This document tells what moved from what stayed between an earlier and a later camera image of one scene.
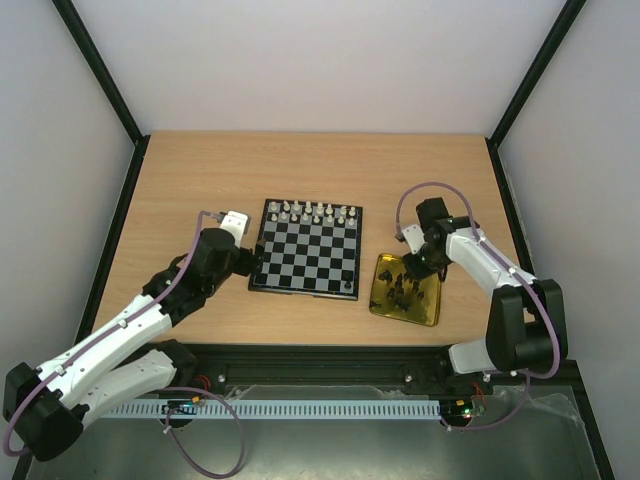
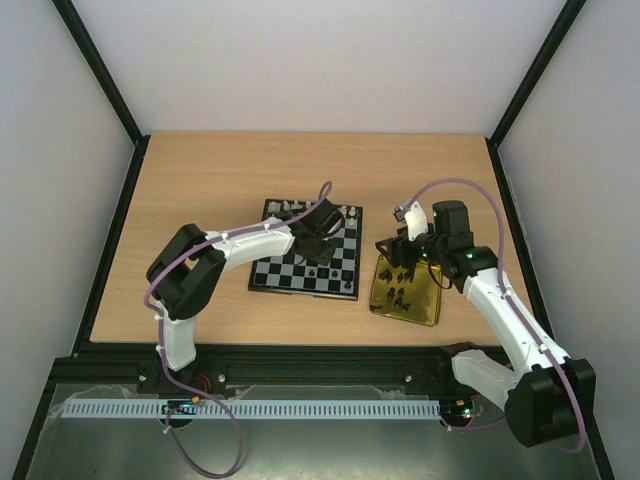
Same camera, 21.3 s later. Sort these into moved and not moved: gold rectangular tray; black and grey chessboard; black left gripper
Moved: black left gripper
Not moved: black and grey chessboard; gold rectangular tray
